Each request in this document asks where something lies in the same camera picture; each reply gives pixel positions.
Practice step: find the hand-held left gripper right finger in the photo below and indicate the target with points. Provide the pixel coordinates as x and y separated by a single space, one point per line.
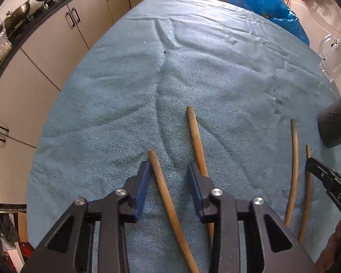
194 193

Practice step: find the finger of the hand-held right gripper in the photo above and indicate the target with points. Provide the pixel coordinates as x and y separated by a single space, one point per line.
329 184

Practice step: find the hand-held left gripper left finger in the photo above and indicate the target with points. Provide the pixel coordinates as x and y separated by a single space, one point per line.
140 193

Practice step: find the wooden chopstick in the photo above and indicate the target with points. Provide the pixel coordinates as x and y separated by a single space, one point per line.
167 202
295 162
307 204
196 139

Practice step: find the dark grey perforated utensil holder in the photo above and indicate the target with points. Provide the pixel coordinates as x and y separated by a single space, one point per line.
336 125

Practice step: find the person's right hand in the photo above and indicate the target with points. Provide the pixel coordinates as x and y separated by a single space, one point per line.
334 247

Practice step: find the blue towel tablecloth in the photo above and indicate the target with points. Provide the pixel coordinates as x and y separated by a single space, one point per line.
130 91

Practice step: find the clear glass mug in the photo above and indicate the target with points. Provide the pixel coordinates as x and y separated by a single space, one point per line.
339 59

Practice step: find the cream lower kitchen cabinets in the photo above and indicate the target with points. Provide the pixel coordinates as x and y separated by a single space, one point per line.
45 57

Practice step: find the black kitchen countertop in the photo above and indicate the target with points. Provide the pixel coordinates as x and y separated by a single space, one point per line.
20 41

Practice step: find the blue plastic bag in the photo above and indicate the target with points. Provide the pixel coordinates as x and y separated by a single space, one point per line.
261 0

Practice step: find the clear plastic bag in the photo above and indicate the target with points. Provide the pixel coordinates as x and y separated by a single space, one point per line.
0 48

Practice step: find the black gas stove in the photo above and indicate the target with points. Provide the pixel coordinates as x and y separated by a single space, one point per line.
49 2

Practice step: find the steel cooking pot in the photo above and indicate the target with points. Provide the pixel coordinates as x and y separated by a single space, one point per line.
17 12

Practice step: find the metal frame chair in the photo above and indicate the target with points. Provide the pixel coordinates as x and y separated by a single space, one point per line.
5 208

